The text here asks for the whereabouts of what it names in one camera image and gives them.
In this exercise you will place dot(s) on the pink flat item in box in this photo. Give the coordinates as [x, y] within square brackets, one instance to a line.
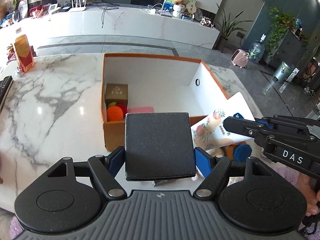
[146, 109]

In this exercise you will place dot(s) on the white wifi router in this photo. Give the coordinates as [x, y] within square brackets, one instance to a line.
[79, 5]

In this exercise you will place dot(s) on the grey pedal trash bin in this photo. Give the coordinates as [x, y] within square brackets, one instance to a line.
[283, 72]

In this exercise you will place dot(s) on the black square box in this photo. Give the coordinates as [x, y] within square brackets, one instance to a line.
[158, 146]

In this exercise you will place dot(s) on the pink space heater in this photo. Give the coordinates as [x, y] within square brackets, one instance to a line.
[240, 58]

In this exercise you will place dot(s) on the yellow red drink carton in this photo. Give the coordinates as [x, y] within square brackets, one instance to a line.
[23, 53]

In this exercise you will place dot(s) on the dark red gift box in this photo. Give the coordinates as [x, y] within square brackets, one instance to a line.
[33, 51]

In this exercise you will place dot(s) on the person's right hand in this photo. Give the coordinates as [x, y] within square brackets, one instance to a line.
[312, 198]

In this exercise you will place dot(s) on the orange cardboard storage box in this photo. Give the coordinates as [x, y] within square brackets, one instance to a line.
[165, 83]

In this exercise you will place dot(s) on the brown jewellery box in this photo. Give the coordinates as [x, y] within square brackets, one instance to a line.
[118, 93]

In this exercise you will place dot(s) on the white marble tv cabinet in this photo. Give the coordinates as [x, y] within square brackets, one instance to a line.
[123, 21]

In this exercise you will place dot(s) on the potted green plant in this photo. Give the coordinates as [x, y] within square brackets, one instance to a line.
[227, 26]

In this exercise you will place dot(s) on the blue water jug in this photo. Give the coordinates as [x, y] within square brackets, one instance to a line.
[256, 49]

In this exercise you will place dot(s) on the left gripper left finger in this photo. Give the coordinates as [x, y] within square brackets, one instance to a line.
[104, 170]

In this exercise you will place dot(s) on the brown plush toy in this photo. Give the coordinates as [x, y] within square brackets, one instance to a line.
[238, 152]

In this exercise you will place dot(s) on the orange crochet fruit toy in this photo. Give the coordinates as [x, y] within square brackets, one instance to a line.
[116, 111]

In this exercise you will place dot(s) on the trailing ivy plant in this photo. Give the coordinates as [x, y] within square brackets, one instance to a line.
[282, 23]

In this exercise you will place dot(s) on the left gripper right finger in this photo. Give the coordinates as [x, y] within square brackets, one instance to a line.
[215, 172]

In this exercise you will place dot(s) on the white peach pattern pouch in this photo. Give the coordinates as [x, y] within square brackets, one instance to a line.
[209, 133]

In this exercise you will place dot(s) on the black keyboard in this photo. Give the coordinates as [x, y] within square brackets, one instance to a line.
[5, 86]

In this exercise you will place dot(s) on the teddy bear in pot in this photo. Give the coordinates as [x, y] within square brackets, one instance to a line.
[178, 8]

